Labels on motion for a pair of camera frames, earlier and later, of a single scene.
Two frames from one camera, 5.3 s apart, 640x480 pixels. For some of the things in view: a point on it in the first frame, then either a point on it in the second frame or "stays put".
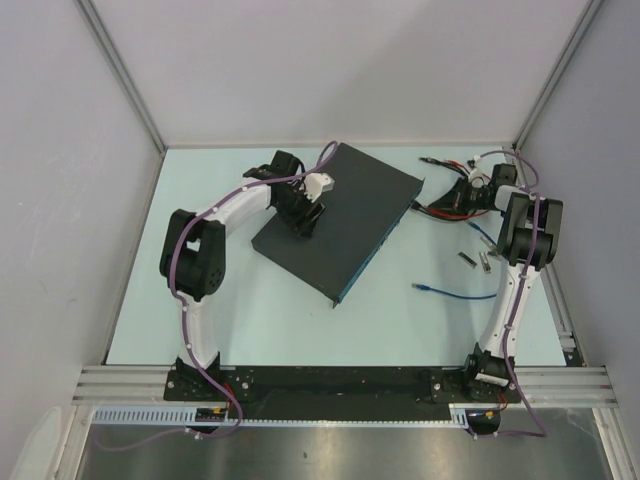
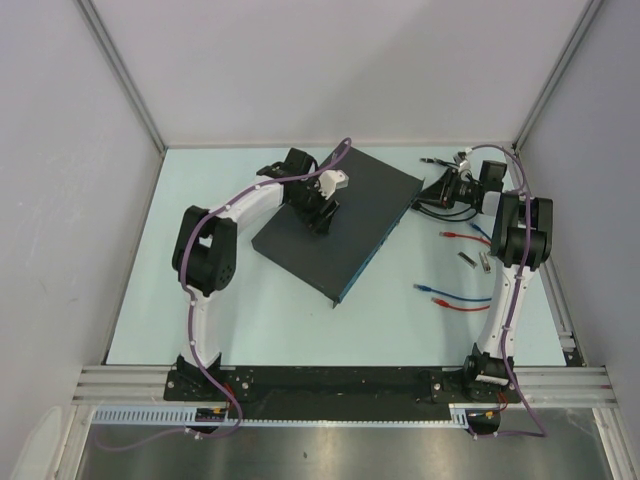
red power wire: [452, 213] to [449, 305]
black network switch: [368, 197] stays put
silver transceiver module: [467, 259] stays put
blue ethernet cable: [427, 288] stays put
